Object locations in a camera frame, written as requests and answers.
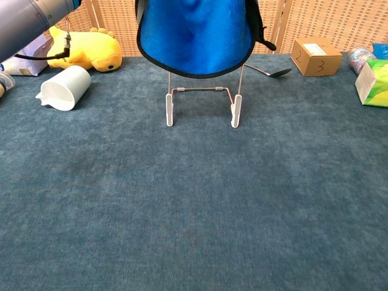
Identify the blue microfiber cloth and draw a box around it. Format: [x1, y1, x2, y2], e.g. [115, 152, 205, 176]
[135, 0, 277, 79]

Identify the teal table cloth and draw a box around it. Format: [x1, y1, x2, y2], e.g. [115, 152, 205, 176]
[0, 53, 388, 291]

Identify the metal spoon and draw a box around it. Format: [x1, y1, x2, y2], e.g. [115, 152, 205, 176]
[244, 62, 293, 78]

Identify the light blue plastic cup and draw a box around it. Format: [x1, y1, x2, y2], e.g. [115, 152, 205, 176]
[35, 65, 92, 112]

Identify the yellow plush toy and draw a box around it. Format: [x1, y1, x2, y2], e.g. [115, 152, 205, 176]
[46, 25, 123, 73]

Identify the brown cardboard box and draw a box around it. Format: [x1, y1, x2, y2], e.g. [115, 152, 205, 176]
[290, 37, 343, 77]

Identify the light purple carton box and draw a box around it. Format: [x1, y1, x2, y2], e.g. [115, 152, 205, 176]
[0, 38, 54, 76]

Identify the wicker folding screen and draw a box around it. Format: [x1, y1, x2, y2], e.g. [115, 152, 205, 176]
[42, 0, 388, 58]

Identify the green tissue pack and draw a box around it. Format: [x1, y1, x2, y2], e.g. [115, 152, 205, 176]
[354, 59, 388, 108]

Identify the cream bottle with grey cap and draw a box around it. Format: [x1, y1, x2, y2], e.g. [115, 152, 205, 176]
[0, 72, 16, 98]

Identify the blue snack bag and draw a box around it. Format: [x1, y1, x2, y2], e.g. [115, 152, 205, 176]
[372, 42, 388, 61]

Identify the small metal wire rack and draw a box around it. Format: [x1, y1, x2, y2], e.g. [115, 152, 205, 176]
[165, 62, 244, 129]

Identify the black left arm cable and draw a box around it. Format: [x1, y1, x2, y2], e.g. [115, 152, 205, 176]
[14, 17, 73, 61]

